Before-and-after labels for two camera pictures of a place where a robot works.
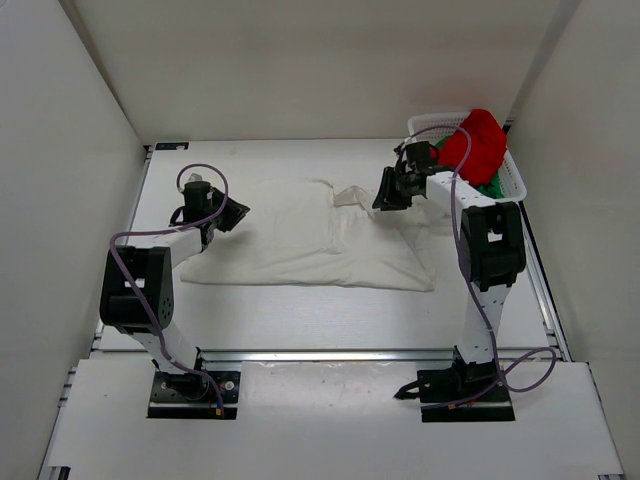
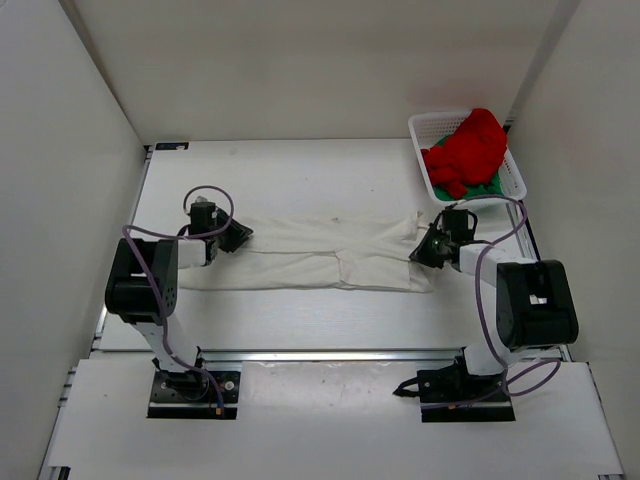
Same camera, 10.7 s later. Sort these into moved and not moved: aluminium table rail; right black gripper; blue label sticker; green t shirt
Moved: right black gripper
Not moved: aluminium table rail; blue label sticker; green t shirt
